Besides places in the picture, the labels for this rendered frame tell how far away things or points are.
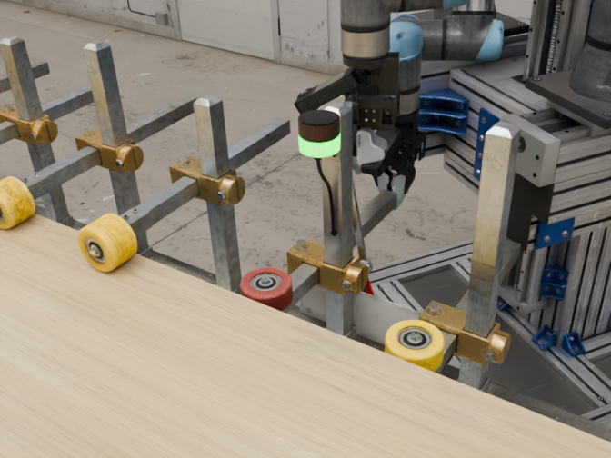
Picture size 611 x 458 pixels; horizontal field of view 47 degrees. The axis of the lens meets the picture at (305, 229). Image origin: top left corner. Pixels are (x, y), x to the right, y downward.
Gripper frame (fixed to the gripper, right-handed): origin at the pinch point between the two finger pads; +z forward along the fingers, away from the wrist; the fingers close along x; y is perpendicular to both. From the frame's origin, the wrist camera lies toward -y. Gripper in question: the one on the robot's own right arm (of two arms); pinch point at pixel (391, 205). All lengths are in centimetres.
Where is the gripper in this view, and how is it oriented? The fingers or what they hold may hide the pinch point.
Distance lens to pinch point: 142.8
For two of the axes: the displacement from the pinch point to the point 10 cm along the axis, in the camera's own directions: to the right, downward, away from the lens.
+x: -8.4, -2.7, 4.8
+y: 5.5, -4.8, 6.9
